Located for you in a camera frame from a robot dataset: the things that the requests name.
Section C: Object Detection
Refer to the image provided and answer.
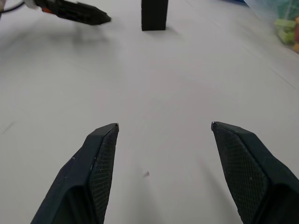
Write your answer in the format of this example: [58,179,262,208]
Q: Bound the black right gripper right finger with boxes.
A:
[211,121,299,224]

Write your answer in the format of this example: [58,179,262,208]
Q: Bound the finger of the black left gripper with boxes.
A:
[56,1,113,26]

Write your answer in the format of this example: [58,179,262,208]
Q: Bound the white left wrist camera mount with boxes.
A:
[25,0,40,10]

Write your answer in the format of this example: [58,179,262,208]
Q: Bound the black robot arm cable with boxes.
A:
[0,4,28,14]

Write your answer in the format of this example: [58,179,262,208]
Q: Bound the green toy pieces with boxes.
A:
[273,18,296,45]

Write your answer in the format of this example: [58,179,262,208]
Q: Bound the clear plastic bag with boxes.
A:
[242,0,299,55]

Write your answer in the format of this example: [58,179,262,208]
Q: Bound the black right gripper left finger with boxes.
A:
[30,123,120,224]

